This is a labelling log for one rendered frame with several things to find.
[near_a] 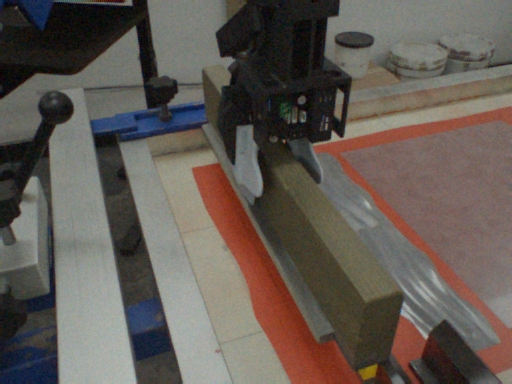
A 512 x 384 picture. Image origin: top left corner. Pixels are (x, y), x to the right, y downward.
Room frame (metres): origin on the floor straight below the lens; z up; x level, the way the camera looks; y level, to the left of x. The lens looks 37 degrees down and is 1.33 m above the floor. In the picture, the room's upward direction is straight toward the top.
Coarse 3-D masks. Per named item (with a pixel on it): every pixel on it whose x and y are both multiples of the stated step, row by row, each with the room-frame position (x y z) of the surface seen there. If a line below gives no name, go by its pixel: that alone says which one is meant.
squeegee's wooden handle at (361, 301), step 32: (288, 160) 0.36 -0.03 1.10; (288, 192) 0.32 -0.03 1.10; (320, 192) 0.31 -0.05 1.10; (288, 224) 0.31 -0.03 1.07; (320, 224) 0.27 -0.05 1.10; (320, 256) 0.25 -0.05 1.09; (352, 256) 0.24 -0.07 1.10; (320, 288) 0.25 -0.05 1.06; (352, 288) 0.21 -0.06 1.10; (384, 288) 0.21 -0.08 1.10; (352, 320) 0.21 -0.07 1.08; (384, 320) 0.20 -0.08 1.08; (352, 352) 0.20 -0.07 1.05; (384, 352) 0.21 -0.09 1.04
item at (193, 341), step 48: (336, 96) 0.73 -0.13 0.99; (384, 96) 0.74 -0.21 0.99; (432, 96) 0.77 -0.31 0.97; (480, 96) 0.81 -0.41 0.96; (144, 144) 0.58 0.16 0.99; (192, 144) 0.62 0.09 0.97; (144, 192) 0.47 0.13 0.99; (144, 240) 0.39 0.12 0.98; (192, 288) 0.31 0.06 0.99; (192, 336) 0.26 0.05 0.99
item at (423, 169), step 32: (416, 128) 0.69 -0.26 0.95; (448, 128) 0.69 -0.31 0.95; (480, 128) 0.69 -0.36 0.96; (352, 160) 0.59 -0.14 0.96; (384, 160) 0.59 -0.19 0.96; (416, 160) 0.59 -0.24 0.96; (448, 160) 0.59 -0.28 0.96; (480, 160) 0.59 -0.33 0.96; (224, 192) 0.51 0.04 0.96; (384, 192) 0.51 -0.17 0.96; (416, 192) 0.51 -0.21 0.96; (448, 192) 0.51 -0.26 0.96; (480, 192) 0.51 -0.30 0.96; (224, 224) 0.45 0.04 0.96; (256, 256) 0.39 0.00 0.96
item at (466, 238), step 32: (416, 224) 0.45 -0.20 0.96; (448, 224) 0.45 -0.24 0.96; (480, 224) 0.45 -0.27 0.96; (448, 256) 0.39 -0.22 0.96; (480, 256) 0.39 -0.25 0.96; (256, 288) 0.34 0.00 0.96; (480, 288) 0.34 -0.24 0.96; (288, 320) 0.30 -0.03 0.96; (288, 352) 0.27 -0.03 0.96; (320, 352) 0.27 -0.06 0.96; (416, 352) 0.27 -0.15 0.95; (480, 352) 0.27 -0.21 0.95
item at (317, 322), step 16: (208, 128) 0.54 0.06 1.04; (224, 160) 0.46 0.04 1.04; (240, 192) 0.40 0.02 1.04; (256, 208) 0.37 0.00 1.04; (256, 224) 0.35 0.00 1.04; (272, 240) 0.33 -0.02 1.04; (272, 256) 0.31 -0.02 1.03; (288, 256) 0.30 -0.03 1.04; (288, 272) 0.29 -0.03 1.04; (288, 288) 0.27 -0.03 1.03; (304, 288) 0.27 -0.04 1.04; (304, 304) 0.25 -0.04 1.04; (320, 320) 0.24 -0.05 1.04; (320, 336) 0.22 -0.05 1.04
